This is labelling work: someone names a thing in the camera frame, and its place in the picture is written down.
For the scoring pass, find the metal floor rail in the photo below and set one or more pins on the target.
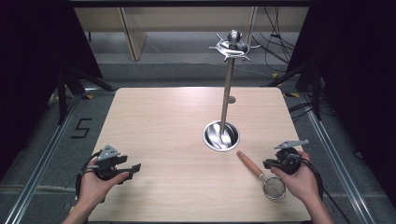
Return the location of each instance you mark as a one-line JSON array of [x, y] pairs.
[[336, 161], [46, 158]]

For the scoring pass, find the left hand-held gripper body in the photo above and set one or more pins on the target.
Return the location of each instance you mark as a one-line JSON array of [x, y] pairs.
[[107, 163]]

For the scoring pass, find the person's left hand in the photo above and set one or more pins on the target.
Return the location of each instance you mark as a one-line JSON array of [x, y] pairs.
[[91, 186]]

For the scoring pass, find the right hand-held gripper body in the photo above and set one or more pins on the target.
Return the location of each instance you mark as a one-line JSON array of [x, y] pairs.
[[289, 161]]

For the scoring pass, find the person's right hand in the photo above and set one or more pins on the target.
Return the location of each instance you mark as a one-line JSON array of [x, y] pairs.
[[303, 183]]

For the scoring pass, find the steel utensil rack stand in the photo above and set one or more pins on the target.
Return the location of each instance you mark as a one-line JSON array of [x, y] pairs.
[[221, 137]]

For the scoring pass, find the light wooden furniture panel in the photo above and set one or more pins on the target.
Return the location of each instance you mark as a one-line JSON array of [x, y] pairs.
[[137, 37]]

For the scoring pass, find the black metal stand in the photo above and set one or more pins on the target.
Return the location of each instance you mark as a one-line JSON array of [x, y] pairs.
[[62, 99], [317, 93]]

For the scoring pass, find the black curtain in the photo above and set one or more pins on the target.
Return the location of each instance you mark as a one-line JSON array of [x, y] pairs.
[[37, 77], [358, 93]]

